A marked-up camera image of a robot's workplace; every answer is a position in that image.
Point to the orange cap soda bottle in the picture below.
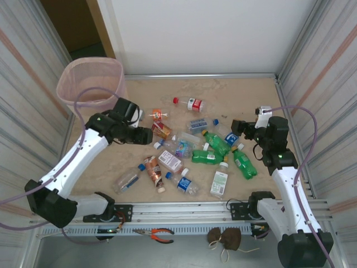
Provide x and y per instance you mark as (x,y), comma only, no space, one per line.
(157,114)

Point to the crushed clear red-gold label bottle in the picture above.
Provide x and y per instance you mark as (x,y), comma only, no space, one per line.
(161,129)

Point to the green yellow cap soda bottle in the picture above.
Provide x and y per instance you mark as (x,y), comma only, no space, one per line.
(217,143)
(203,157)
(245,164)

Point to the white cap blue label bottle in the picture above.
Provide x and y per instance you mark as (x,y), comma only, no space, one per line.
(232,137)

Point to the clear blue cap bottle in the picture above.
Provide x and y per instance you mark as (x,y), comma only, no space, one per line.
(127,180)

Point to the copper label white cap bottle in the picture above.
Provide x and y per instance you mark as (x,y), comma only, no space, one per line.
(153,170)

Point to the pink liquid white label bottle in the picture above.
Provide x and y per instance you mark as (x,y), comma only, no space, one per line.
(168,160)

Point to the colourful label clear bottle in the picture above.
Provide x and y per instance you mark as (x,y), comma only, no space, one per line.
(181,148)

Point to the clear white cap bottle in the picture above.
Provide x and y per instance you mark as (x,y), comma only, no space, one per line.
(188,137)

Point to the blue cap pale label bottle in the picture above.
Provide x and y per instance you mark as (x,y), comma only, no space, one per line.
(198,124)

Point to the red cap red label bottle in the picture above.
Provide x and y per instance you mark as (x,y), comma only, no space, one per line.
(195,104)

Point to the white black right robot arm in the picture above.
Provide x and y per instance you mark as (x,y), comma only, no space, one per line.
(290,190)

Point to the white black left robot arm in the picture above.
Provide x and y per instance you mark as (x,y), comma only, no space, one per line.
(69,159)

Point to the pink mesh waste bin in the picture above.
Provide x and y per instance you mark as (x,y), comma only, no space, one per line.
(92,75)

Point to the large brown cloth pouch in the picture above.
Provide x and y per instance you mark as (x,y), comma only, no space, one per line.
(231,238)

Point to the small brown cloth pouch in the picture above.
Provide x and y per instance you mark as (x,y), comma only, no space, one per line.
(214,234)

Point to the brown wooden door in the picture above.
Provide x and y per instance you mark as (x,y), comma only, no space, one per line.
(72,22)

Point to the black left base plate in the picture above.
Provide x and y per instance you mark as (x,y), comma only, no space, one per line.
(125,210)

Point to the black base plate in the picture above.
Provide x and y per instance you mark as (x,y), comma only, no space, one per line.
(238,209)
(125,210)

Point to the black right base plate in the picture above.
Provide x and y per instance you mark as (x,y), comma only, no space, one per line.
(238,209)

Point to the aluminium back frame rail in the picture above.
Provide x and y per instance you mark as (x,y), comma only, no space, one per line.
(200,76)

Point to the aluminium front rail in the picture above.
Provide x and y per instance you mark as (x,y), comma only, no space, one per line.
(181,209)

